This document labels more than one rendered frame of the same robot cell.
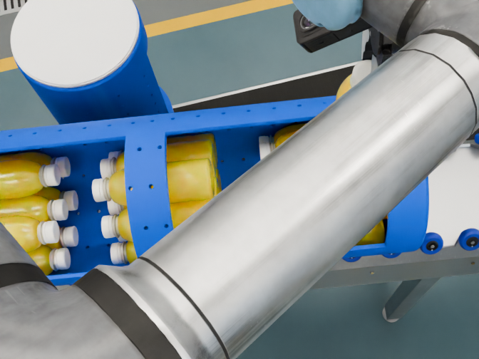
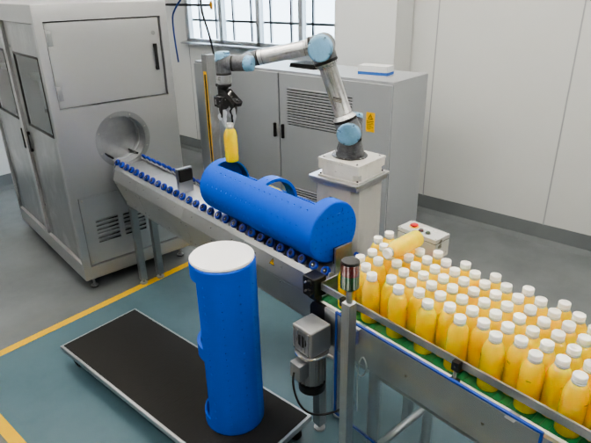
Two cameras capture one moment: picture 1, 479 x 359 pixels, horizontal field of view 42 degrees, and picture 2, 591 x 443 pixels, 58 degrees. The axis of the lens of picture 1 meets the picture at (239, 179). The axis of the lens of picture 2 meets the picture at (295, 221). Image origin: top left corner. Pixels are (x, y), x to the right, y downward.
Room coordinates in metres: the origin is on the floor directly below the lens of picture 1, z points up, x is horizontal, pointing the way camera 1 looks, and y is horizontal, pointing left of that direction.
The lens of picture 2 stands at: (2.06, 1.91, 2.08)
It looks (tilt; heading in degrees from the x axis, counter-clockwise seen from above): 24 degrees down; 224
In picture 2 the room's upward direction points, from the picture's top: 1 degrees counter-clockwise
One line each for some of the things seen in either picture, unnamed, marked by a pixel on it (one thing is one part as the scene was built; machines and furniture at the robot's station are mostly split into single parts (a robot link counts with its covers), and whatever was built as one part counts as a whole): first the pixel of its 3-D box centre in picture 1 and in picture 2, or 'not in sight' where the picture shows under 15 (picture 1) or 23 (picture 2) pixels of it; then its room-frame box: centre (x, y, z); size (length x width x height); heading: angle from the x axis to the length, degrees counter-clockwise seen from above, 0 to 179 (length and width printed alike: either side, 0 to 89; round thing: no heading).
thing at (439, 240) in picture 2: not in sight; (422, 240); (0.20, 0.86, 1.05); 0.20 x 0.10 x 0.10; 85
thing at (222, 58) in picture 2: not in sight; (223, 62); (0.39, -0.20, 1.74); 0.09 x 0.08 x 0.11; 124
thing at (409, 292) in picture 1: (408, 293); not in sight; (0.31, -0.41, 0.31); 0.06 x 0.06 x 0.63; 85
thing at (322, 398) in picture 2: not in sight; (319, 379); (0.53, 0.55, 0.31); 0.06 x 0.06 x 0.63; 85
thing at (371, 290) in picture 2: not in sight; (370, 298); (0.66, 0.92, 0.99); 0.07 x 0.07 x 0.19
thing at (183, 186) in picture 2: not in sight; (185, 179); (0.35, -0.70, 1.00); 0.10 x 0.04 x 0.15; 175
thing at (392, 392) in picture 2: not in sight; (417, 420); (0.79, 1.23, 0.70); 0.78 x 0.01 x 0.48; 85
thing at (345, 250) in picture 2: not in sight; (341, 257); (0.47, 0.63, 0.99); 0.10 x 0.02 x 0.12; 175
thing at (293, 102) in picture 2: not in sight; (298, 148); (-1.26, -1.29, 0.72); 2.15 x 0.54 x 1.45; 93
